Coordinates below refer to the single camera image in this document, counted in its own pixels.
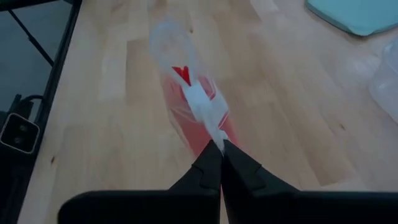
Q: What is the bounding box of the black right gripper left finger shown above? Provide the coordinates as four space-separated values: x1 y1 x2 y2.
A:
57 139 223 224

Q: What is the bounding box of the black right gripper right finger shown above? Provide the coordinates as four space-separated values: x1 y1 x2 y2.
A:
221 139 398 224

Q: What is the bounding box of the red elastic bandage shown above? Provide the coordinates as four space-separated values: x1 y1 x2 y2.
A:
160 65 239 156

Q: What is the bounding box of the clear plastic food container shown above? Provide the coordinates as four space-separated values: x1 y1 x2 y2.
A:
368 36 398 124

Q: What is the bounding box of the teal plastic container lid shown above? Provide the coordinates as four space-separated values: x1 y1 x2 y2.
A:
304 0 398 37

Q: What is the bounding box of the small black camera box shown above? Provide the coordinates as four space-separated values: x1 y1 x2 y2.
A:
0 112 41 156

